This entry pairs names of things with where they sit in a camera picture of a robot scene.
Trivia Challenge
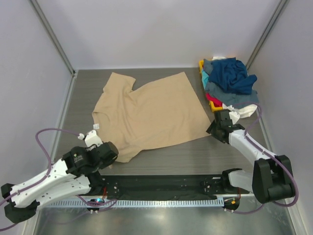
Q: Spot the grey-blue t-shirt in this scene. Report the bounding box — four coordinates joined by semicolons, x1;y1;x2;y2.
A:
203;59;259;109

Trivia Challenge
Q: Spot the dark blue t-shirt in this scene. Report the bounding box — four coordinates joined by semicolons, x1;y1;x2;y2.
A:
209;57;257;95

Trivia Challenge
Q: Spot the yellow plastic bin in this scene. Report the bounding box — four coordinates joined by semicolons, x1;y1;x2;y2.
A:
199;60;223;112

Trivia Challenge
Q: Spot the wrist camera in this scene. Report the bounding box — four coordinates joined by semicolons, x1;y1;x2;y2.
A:
214;109;240;125
78;130;103;148

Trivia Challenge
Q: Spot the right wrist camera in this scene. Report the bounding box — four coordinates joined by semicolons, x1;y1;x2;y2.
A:
214;109;240;125

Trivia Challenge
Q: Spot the pink red t-shirt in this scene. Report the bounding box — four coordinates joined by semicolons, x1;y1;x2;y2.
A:
205;93;223;107

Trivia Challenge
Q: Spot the slotted cable duct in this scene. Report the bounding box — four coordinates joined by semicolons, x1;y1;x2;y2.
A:
47;198;224;208

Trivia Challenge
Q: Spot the beige t-shirt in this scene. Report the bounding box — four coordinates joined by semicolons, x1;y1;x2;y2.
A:
92;72;211;163

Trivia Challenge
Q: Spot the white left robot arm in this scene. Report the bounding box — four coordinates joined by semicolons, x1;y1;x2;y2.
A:
1;142;118;224

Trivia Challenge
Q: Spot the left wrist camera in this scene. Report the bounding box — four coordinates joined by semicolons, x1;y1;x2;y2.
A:
78;130;103;148

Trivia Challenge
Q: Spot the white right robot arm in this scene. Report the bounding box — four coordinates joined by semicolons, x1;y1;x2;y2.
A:
207;121;299;207

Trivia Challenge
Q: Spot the cyan t-shirt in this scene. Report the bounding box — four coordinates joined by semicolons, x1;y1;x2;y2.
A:
201;70;209;89

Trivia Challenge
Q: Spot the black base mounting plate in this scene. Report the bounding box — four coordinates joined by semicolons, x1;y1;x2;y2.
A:
98;174;249;201

